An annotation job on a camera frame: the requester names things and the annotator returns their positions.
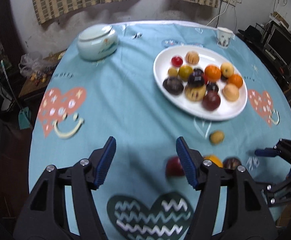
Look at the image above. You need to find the wrinkled dark passion fruit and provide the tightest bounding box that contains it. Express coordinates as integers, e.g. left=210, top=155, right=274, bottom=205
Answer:
left=163, top=77, right=185, bottom=95
left=188, top=72, right=205, bottom=87

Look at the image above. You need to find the white power cable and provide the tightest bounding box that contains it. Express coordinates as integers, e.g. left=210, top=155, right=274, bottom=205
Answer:
left=206, top=4, right=229, bottom=27

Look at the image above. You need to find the yellow green plum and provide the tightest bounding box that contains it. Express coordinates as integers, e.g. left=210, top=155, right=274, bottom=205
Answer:
left=178, top=65, right=194, bottom=80

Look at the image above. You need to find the yellow orange plum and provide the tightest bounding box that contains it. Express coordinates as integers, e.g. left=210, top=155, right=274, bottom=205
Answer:
left=203, top=155, right=223, bottom=168

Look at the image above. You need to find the striped tan passion fruit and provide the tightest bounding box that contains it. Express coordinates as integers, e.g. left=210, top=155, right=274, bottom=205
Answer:
left=185, top=51, right=200, bottom=65

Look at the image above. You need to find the orange tangerine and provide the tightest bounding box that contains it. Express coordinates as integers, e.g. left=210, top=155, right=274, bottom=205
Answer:
left=228, top=74, right=243, bottom=89
left=205, top=65, right=222, bottom=82

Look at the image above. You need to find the clear plastic bag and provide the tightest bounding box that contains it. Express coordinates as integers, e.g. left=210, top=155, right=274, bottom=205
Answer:
left=18, top=52, right=45, bottom=77

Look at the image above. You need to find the spotted yellow passion fruit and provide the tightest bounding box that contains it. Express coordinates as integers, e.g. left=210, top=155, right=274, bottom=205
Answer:
left=185, top=84, right=207, bottom=102

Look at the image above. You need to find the black hat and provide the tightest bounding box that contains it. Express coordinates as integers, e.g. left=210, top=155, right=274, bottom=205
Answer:
left=238, top=25, right=264, bottom=42

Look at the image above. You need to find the pale ceramic lidded jar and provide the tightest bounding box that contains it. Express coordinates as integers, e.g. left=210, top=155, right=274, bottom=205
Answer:
left=77, top=24, right=118, bottom=61

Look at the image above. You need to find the teal dustpan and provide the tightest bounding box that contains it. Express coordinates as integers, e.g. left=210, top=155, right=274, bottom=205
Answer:
left=18, top=107, right=32, bottom=130

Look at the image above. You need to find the white plate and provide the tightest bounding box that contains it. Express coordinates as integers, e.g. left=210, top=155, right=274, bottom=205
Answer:
left=153, top=45, right=248, bottom=121

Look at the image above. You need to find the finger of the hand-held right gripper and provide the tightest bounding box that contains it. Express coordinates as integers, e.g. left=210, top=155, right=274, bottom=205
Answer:
left=261, top=172, right=291, bottom=208
left=255, top=138, right=291, bottom=166

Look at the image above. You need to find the black media stand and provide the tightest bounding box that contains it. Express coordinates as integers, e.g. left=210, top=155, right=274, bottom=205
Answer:
left=237, top=22, right=291, bottom=90

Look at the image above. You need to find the pale orange round fruit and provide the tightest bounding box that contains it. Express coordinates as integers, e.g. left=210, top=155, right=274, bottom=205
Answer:
left=223, top=83, right=240, bottom=102

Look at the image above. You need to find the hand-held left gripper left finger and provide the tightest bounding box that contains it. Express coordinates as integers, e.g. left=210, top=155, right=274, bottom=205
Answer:
left=13, top=136, right=117, bottom=240

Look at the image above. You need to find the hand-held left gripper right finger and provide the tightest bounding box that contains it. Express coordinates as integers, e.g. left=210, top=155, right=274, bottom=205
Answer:
left=176, top=136, right=278, bottom=240

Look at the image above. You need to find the brown cardboard box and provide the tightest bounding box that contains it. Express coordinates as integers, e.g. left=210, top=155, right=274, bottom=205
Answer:
left=276, top=200, right=291, bottom=228

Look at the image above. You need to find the low wooden table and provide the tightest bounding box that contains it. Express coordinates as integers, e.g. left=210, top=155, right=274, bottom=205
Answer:
left=18, top=51, right=66, bottom=102

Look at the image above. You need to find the computer monitor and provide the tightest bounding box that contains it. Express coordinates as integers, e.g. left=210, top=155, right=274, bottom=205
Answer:
left=265, top=27, right=291, bottom=62

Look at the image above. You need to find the pale yellow spotted fruit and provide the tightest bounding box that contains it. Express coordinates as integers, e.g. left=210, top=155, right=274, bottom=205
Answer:
left=220, top=62, right=235, bottom=78

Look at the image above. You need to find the printed paper cup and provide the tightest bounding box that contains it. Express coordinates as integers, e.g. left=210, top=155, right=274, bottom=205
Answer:
left=216, top=27, right=234, bottom=49

